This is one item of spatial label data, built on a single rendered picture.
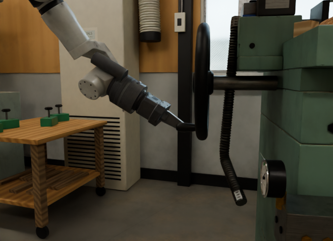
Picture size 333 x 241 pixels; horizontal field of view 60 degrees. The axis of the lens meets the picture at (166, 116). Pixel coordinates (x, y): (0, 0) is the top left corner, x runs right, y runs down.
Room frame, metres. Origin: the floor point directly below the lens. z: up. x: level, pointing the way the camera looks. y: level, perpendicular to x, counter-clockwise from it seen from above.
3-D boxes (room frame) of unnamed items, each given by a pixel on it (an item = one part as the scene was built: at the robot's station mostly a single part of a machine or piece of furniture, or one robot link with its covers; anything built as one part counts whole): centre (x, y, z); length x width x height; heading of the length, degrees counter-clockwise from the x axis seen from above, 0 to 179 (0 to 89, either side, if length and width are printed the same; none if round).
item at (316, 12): (0.72, -0.33, 0.95); 0.09 x 0.07 x 0.09; 171
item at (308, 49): (0.72, -0.33, 0.87); 0.61 x 0.30 x 0.06; 171
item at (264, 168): (0.45, -0.18, 0.65); 0.06 x 0.04 x 0.08; 171
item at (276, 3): (0.73, -0.24, 0.99); 0.13 x 0.11 x 0.06; 171
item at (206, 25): (0.72, -0.17, 0.81); 0.29 x 0.20 x 0.29; 171
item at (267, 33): (0.73, -0.24, 0.91); 0.15 x 0.14 x 0.09; 171
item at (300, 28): (0.59, -0.28, 0.92); 0.03 x 0.03 x 0.03; 34
